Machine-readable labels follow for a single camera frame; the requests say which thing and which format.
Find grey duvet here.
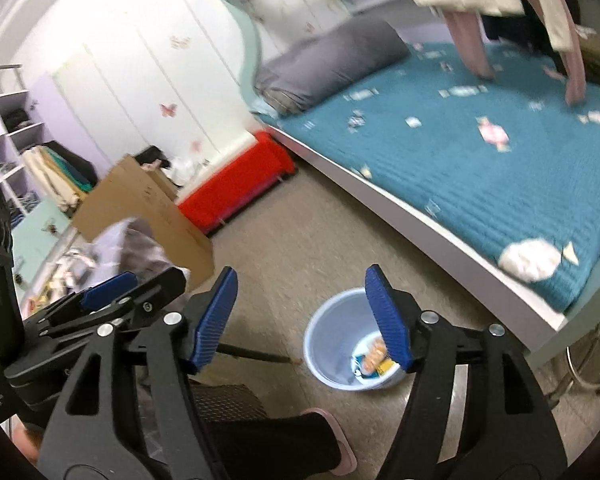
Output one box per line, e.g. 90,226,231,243
254,21,411,116

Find brown cardboard box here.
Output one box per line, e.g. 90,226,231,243
72,155,216,291

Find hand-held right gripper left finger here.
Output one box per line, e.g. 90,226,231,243
37,266,239,480

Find brown patterned bag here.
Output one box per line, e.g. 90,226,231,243
577,35,600,88

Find white shelf with clothes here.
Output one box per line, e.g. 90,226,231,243
0,65,106,286

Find black hanging jacket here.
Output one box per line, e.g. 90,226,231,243
45,140,99,186

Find black bundle of items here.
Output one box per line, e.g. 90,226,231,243
135,145,171,171

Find pile of wrappers and scraps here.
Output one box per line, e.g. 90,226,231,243
351,335,401,378

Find light blue plastic bin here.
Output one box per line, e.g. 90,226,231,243
303,287,412,392

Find dark hanging garment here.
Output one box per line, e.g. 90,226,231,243
480,10,571,76

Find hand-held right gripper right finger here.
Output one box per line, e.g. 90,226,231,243
364,263,568,480

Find grey metal handrail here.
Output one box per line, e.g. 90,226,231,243
0,64,23,96

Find pink slipper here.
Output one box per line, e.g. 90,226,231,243
300,408,358,477

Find white plastic bag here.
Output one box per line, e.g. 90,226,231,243
170,155,211,186

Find dotted brown seat cushion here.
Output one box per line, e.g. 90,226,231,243
190,384,268,418

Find cream hanging jacket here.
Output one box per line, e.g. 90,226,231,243
22,145,78,208

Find person's leg in black trousers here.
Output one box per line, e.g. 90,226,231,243
187,385,343,480

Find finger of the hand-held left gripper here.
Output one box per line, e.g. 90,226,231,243
22,271,137,341
40,266,188,346

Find teal quilted bed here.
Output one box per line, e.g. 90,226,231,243
255,40,600,313

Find red cloth covered bench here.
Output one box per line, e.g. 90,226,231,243
176,131,297,236

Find dark chair leg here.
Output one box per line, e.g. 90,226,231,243
215,344,303,365

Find mint and white bunk bed frame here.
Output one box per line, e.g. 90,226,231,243
205,0,600,376

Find dark folded clothes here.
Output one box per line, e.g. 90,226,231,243
2,107,32,130

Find green hanging jacket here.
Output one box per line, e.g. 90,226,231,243
55,152,93,193

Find chrome metal stool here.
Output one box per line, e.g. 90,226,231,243
545,310,600,411

